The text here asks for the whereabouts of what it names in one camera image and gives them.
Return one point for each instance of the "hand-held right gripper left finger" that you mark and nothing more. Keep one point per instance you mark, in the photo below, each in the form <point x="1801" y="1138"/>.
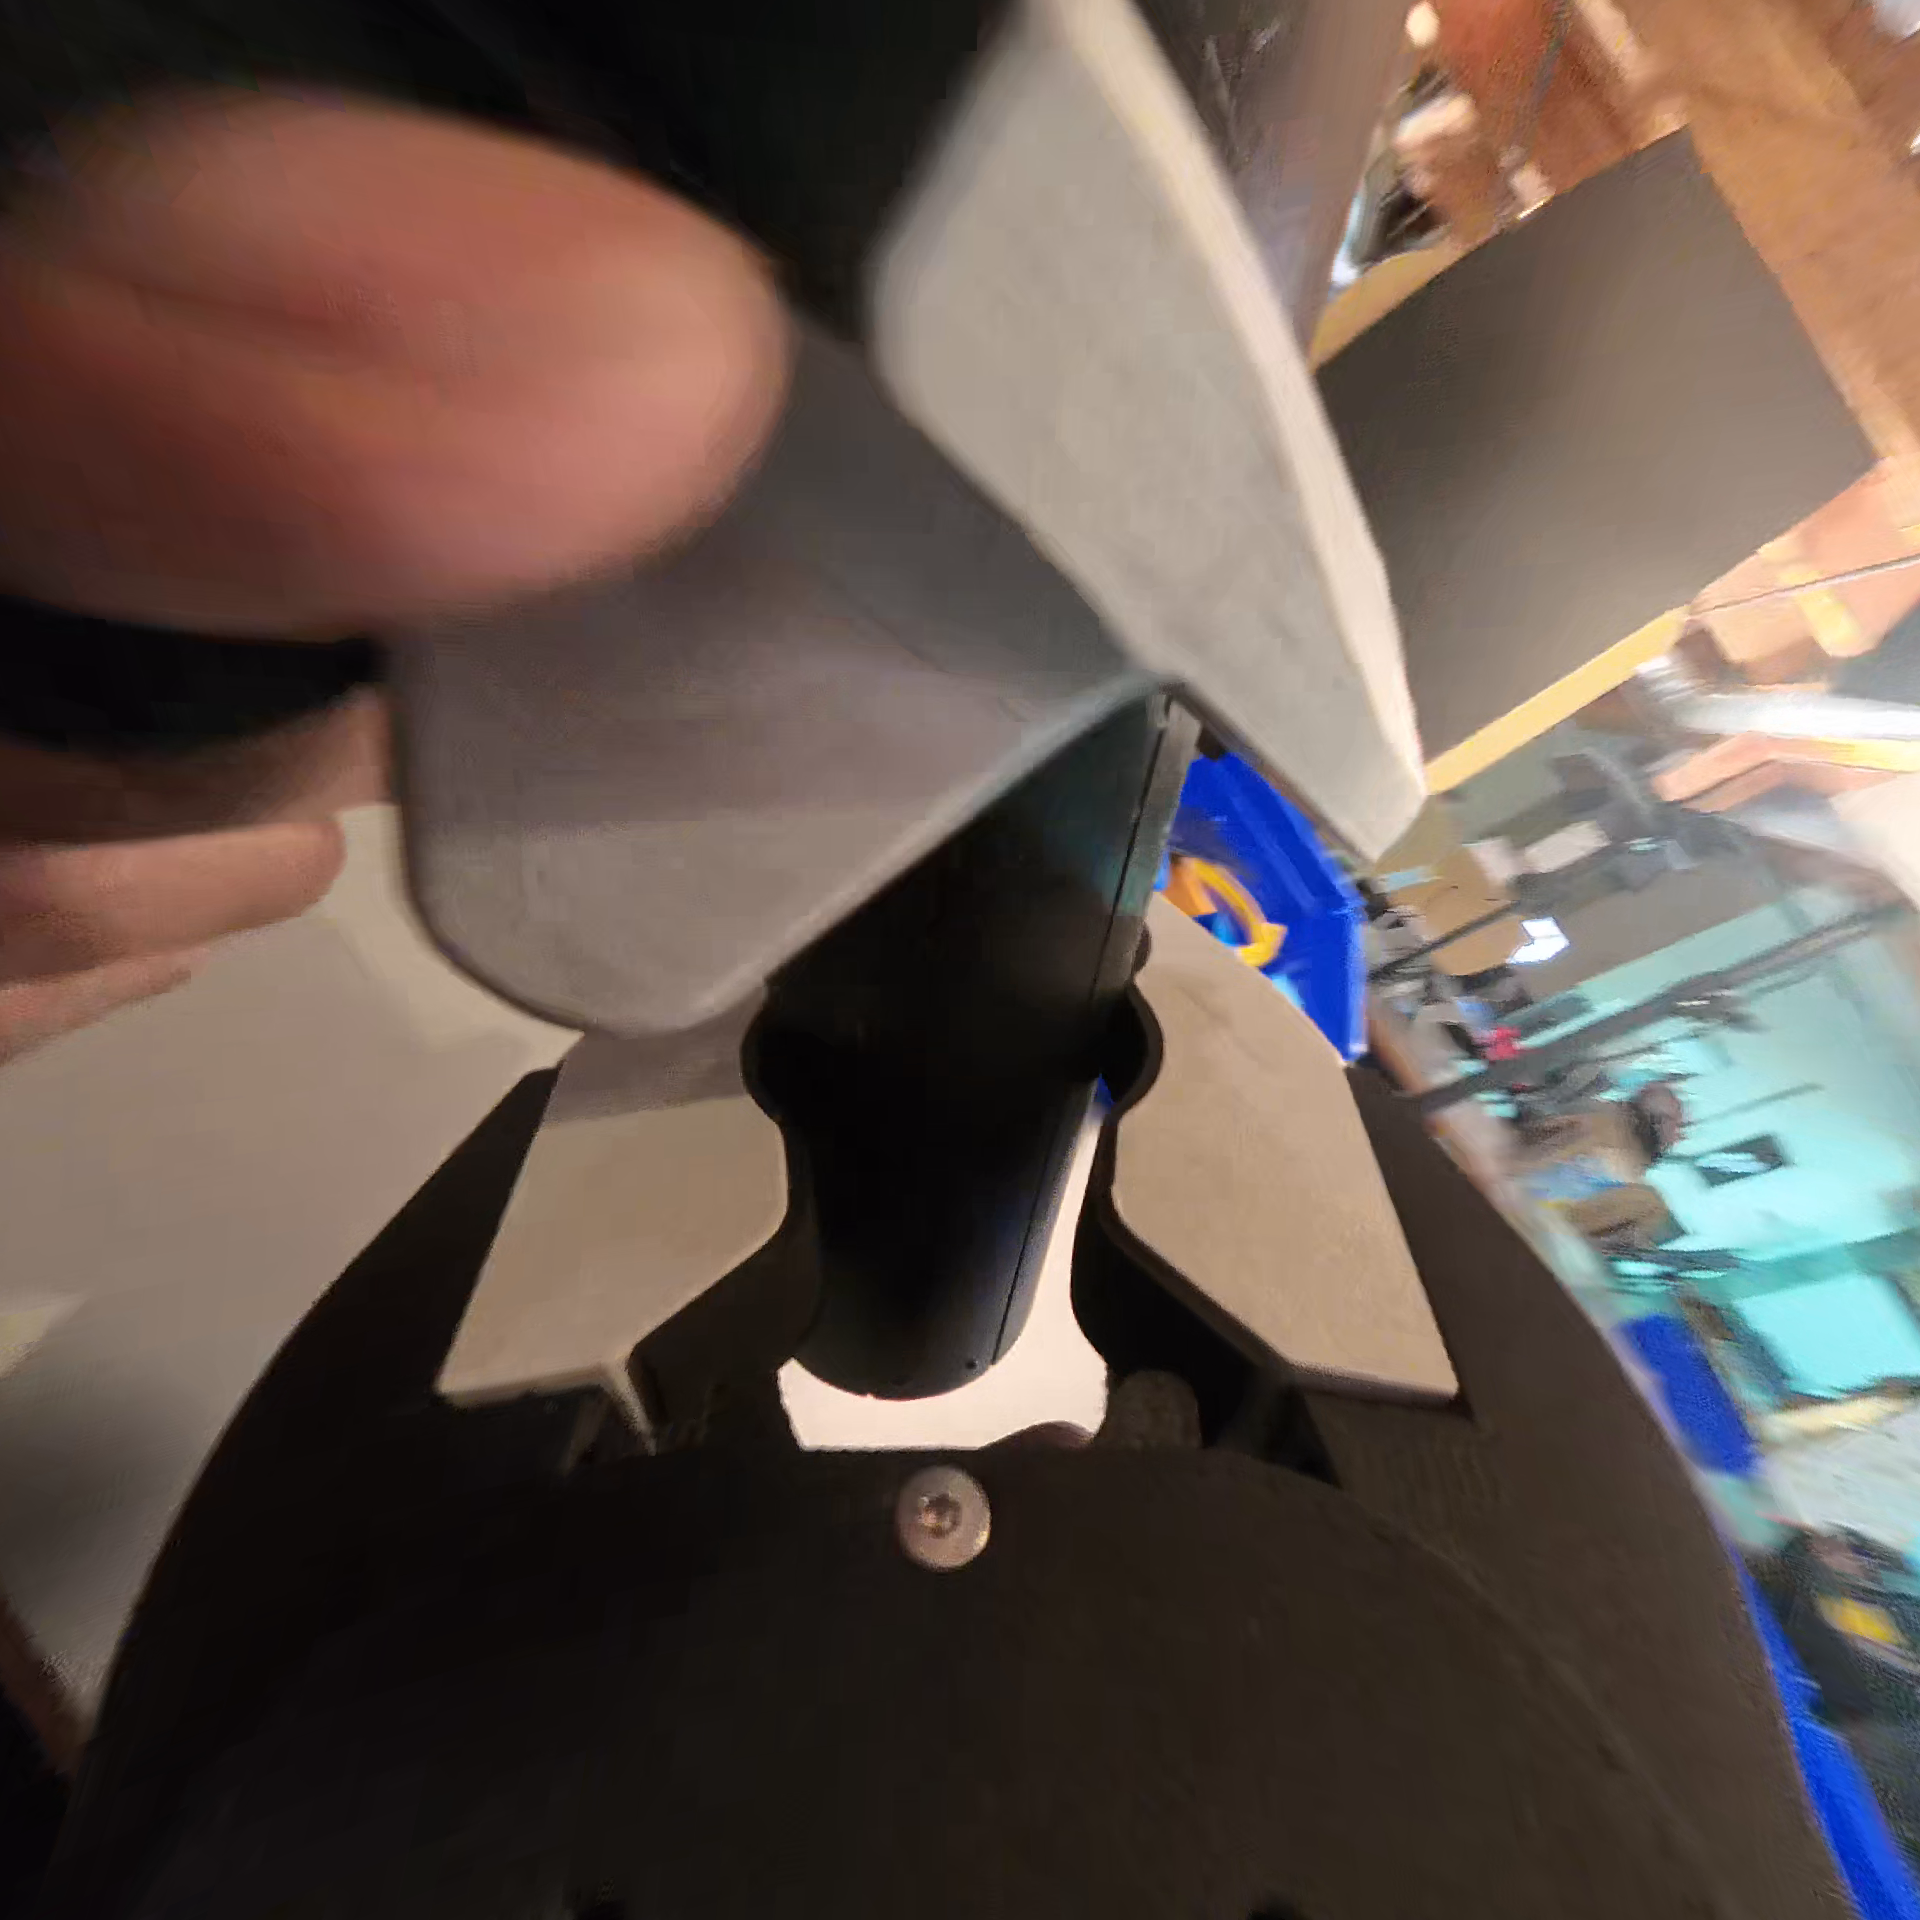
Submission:
<point x="632" y="1235"/>

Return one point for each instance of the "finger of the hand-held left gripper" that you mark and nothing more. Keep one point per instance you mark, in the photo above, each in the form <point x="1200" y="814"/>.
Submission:
<point x="679" y="777"/>
<point x="1126" y="373"/>

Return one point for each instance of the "blue plastic bin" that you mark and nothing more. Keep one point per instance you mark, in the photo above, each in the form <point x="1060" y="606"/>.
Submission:
<point x="1269" y="843"/>

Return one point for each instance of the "black curved electronic device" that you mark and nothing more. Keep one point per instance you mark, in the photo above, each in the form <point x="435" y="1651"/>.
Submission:
<point x="931" y="1122"/>

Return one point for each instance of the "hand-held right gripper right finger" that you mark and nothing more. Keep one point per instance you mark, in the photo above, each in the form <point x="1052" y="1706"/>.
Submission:
<point x="1269" y="1199"/>

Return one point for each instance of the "person's left hand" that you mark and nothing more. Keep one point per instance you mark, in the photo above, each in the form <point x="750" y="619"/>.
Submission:
<point x="375" y="373"/>

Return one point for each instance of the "black wood-edged panel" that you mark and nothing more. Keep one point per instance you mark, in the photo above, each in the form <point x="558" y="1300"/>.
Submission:
<point x="1576" y="450"/>

